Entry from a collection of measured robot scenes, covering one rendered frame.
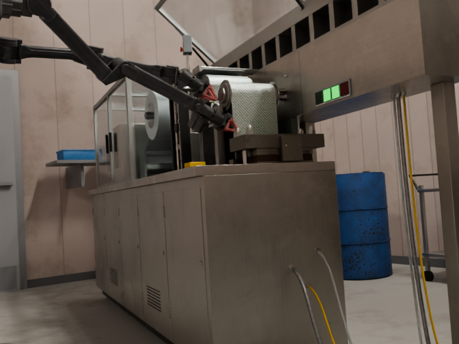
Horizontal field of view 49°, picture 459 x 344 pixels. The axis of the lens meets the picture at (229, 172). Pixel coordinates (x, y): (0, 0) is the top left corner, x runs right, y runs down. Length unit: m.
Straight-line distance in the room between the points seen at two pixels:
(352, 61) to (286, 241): 0.78
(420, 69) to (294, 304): 1.05
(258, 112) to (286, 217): 0.55
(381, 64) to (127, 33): 4.46
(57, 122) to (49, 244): 1.26
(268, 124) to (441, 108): 0.81
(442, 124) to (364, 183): 2.50
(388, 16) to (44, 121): 4.18
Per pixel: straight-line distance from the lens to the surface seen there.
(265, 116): 2.41
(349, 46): 2.17
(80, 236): 5.59
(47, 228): 5.49
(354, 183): 4.43
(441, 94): 2.01
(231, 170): 2.01
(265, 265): 2.09
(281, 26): 2.65
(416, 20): 1.91
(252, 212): 2.05
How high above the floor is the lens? 0.77
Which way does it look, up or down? 3 degrees up
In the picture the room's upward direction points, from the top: 4 degrees counter-clockwise
